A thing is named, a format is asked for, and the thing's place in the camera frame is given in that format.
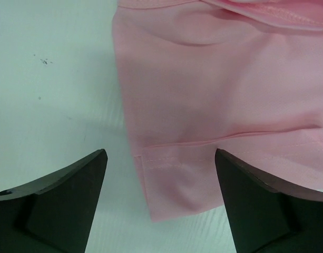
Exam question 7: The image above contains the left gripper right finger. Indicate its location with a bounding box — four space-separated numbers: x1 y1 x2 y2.
215 149 323 253

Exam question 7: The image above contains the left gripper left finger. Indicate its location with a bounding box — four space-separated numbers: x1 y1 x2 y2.
0 149 107 252

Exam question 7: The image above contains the pink t shirt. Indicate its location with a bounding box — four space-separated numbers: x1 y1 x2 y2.
112 1 323 221

